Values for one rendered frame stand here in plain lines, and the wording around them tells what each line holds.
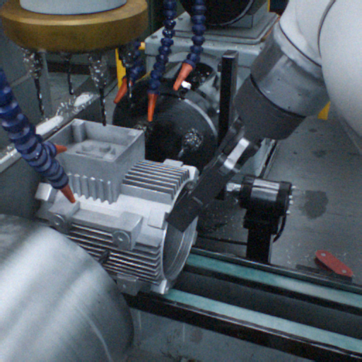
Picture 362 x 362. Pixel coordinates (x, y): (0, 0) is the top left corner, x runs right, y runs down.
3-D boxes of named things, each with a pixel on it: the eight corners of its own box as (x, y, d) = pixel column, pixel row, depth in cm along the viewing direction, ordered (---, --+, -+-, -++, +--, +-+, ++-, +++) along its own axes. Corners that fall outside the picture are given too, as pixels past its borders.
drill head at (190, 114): (95, 206, 95) (81, 86, 82) (170, 121, 128) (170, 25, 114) (217, 234, 88) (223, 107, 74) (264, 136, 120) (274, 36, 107)
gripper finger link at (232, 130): (264, 142, 54) (261, 148, 52) (211, 204, 60) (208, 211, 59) (235, 121, 54) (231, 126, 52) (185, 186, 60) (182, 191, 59)
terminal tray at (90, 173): (44, 190, 72) (36, 148, 68) (80, 157, 80) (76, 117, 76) (115, 207, 68) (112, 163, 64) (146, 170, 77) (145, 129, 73)
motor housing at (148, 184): (43, 283, 77) (22, 184, 66) (101, 216, 92) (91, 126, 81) (158, 319, 71) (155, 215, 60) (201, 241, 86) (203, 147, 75)
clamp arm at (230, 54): (211, 199, 84) (216, 54, 70) (215, 189, 86) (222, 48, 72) (230, 203, 82) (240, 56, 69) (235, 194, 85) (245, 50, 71)
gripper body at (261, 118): (261, 57, 54) (218, 117, 59) (242, 83, 47) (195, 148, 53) (315, 97, 54) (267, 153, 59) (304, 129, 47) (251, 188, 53)
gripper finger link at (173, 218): (211, 198, 61) (209, 201, 60) (184, 230, 65) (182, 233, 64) (191, 184, 61) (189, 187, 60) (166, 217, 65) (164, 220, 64)
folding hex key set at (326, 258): (354, 280, 94) (356, 273, 93) (342, 285, 93) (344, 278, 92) (322, 254, 101) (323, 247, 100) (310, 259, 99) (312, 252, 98)
